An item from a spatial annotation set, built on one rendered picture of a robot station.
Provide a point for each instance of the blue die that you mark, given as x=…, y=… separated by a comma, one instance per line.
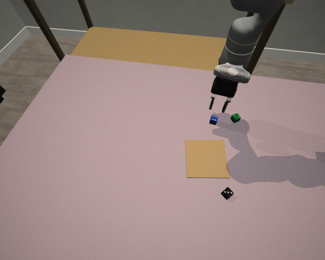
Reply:
x=213, y=120

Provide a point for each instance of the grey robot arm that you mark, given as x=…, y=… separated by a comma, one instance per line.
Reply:
x=244, y=32

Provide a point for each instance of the black die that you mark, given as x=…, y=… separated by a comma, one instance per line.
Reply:
x=227, y=193

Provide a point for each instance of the tan flat mat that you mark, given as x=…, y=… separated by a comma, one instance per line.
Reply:
x=206, y=159

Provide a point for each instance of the green die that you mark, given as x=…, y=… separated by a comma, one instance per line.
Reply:
x=235, y=118

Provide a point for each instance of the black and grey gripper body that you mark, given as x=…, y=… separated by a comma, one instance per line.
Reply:
x=229, y=72

